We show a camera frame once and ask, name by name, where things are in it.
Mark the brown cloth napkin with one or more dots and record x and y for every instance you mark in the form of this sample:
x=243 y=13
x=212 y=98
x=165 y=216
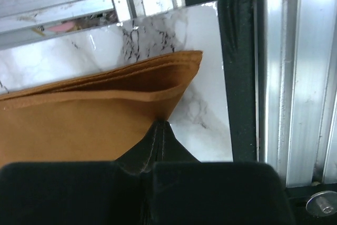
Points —
x=96 y=117

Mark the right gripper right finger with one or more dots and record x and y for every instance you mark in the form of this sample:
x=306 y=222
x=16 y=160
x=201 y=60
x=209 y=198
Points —
x=179 y=191

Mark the aluminium frame rail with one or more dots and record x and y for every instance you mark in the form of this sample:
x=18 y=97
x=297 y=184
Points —
x=295 y=67

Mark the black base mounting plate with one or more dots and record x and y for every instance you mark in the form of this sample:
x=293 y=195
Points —
x=310 y=204

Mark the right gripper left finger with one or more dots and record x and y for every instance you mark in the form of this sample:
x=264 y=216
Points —
x=103 y=192

